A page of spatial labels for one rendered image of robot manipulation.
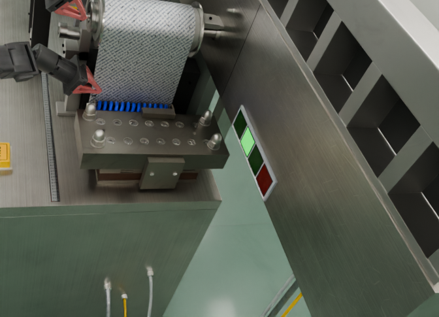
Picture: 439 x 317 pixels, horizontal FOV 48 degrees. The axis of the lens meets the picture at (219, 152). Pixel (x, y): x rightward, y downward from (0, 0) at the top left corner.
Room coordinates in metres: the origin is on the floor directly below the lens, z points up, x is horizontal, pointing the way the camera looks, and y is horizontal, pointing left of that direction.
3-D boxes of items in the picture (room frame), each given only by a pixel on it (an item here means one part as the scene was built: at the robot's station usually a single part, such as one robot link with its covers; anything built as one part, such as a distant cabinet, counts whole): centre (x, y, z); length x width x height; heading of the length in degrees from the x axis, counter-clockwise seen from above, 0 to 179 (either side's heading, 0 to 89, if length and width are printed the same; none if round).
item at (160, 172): (0.92, 0.12, 0.96); 0.10 x 0.03 x 0.11; 124
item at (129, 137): (0.99, 0.18, 1.00); 0.40 x 0.16 x 0.06; 124
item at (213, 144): (1.04, 0.02, 1.05); 0.04 x 0.04 x 0.04
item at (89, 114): (0.94, 0.35, 1.05); 0.04 x 0.04 x 0.04
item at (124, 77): (1.06, 0.28, 1.11); 0.23 x 0.01 x 0.18; 124
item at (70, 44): (1.06, 0.47, 1.05); 0.06 x 0.05 x 0.31; 124
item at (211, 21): (1.22, 0.17, 1.28); 0.06 x 0.05 x 0.02; 124
